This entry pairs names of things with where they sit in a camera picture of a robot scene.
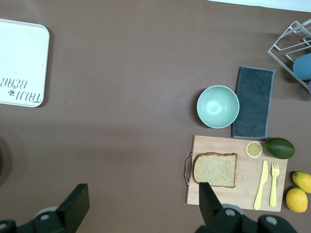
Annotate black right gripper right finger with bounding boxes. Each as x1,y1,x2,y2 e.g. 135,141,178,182
195,182,258,233

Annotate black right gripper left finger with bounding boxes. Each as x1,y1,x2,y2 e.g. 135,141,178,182
17,183,90,233

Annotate brown bread slice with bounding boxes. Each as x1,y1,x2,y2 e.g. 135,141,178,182
192,152,238,189

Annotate yellow cheese sticks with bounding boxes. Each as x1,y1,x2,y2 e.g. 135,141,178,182
253,160,269,211

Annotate wooden cutting board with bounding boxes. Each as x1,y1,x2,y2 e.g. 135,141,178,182
182,134,289,213

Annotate yellow plastic fork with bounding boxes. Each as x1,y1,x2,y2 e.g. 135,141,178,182
269,161,280,208

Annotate lemon slice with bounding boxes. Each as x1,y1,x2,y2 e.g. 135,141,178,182
245,140,264,160

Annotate whole yellow lemon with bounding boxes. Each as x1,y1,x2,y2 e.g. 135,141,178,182
286,187,309,214
292,171,311,194

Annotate green avocado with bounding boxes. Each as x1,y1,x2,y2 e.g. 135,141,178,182
264,137,295,160

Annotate mint green bowl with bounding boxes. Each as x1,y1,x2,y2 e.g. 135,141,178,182
196,85,240,129

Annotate dark grey cloth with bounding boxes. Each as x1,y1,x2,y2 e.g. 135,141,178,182
231,66,276,140

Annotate cream tray with bear print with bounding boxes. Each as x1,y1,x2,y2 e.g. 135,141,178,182
0,18,51,108

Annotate blue cup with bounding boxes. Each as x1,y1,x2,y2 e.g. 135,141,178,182
293,53,311,81

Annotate white wire rack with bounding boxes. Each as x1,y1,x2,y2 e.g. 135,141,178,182
267,19,311,94

